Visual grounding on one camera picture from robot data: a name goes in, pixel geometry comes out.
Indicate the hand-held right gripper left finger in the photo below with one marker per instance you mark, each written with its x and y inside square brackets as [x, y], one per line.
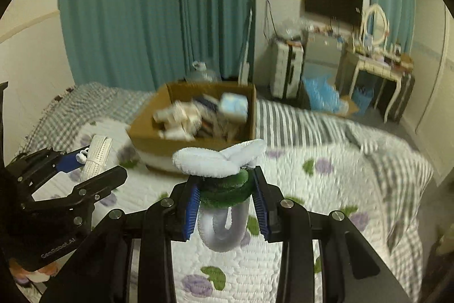
[189, 214]

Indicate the teal curtain panel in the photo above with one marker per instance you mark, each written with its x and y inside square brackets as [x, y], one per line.
[216, 4]

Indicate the brown cardboard box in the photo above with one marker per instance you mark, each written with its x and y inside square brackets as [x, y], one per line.
[142, 132]

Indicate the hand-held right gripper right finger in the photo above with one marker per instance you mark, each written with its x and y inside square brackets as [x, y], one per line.
[260, 210]

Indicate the wide teal curtain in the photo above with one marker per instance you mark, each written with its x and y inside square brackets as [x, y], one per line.
[120, 12]

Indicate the small grey fridge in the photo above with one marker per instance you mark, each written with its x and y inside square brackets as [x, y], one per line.
[322, 51]

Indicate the white ribbed sock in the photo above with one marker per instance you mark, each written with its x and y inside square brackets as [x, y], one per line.
[97, 154]

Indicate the white dressing table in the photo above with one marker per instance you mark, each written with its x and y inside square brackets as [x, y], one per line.
[376, 67]

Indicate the grey striped case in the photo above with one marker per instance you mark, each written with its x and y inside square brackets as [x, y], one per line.
[402, 97]

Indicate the dark cloth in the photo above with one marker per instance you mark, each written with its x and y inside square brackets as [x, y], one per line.
[216, 131]

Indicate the blue striped sock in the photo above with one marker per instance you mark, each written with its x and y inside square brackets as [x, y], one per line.
[210, 103]

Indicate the clear plastic bag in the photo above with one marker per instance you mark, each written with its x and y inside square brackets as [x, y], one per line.
[292, 28]

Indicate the white green grey sock bundle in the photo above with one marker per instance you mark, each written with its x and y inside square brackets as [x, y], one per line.
[212, 162]

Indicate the floral quilted blanket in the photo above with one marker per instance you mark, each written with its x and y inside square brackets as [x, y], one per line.
[305, 125]

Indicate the cream sock bundle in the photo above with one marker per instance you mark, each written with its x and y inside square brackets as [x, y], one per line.
[177, 118]

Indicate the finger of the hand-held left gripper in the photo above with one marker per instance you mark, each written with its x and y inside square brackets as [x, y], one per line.
[103, 180]
[67, 162]

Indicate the light blue sock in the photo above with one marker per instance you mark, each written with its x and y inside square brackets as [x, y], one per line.
[234, 107]

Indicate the clear water jug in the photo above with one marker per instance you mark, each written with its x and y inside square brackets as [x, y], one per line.
[202, 74]

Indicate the white oval mirror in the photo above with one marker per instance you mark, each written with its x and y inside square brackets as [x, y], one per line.
[364, 26]

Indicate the white suitcase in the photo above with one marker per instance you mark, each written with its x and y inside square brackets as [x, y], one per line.
[287, 68]

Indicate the blue waste bin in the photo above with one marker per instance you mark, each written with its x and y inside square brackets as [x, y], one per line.
[363, 100]

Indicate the blue plastic bag pile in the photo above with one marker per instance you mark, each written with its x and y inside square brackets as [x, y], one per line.
[321, 93]

